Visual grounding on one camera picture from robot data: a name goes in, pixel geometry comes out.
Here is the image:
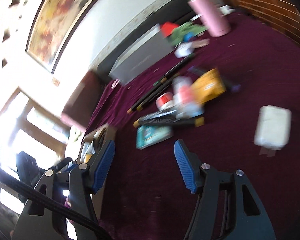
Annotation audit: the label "green cloth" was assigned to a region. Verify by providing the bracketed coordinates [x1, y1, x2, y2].
[170, 22, 207, 47]

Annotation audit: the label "purple velvet tablecloth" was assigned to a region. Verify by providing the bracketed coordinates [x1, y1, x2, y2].
[86, 5, 300, 240]

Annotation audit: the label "black marker with white print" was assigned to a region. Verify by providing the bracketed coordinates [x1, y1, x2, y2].
[134, 109, 206, 128]

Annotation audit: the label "yellow packet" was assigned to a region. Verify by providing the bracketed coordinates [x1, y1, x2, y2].
[190, 68, 227, 105]

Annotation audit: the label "white medicine bottle red label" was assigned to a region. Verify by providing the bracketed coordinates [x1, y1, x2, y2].
[155, 92, 175, 110]

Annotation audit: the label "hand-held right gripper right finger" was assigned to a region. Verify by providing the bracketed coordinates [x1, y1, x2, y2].
[174, 140, 277, 240]

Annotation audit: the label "white cup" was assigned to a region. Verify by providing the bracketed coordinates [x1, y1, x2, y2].
[219, 4, 237, 15]

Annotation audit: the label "long grey box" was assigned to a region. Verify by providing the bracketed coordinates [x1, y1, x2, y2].
[109, 23, 175, 85]

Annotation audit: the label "thin black marker pen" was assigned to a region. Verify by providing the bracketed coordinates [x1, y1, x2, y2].
[127, 73, 180, 113]
[164, 53, 196, 79]
[136, 74, 182, 111]

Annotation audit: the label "white power adapter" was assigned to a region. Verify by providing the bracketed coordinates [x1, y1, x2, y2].
[254, 105, 292, 157]

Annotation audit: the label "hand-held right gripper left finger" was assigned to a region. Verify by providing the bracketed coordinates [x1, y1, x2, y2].
[12, 140, 116, 240]

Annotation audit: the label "clear tube with orange content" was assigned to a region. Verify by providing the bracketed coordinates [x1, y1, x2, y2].
[172, 76, 193, 105]

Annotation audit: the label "wooden cabinet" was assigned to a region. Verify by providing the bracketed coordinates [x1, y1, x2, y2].
[220, 0, 300, 55]

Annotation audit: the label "teal cartoon tissue pack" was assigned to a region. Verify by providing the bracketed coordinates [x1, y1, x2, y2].
[136, 124, 174, 150]

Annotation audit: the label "pink thermos bottle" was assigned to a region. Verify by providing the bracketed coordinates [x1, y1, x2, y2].
[182, 0, 230, 37]

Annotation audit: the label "wooden window frame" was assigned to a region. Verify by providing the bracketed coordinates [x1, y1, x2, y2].
[0, 87, 73, 205]

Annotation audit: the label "maroon armchair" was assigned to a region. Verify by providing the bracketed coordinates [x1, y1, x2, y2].
[60, 70, 103, 130]

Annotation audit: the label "dark object by window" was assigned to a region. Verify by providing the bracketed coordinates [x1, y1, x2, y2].
[16, 151, 44, 183]

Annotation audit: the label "framed floral painting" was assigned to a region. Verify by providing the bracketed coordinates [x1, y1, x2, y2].
[25, 0, 105, 74]

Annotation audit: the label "cardboard box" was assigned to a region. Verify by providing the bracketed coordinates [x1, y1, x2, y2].
[76, 123, 118, 220]

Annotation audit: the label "red packet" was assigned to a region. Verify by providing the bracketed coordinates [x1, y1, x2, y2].
[160, 22, 179, 38]

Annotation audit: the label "black braided cable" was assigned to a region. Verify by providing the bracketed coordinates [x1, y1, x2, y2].
[0, 162, 113, 240]

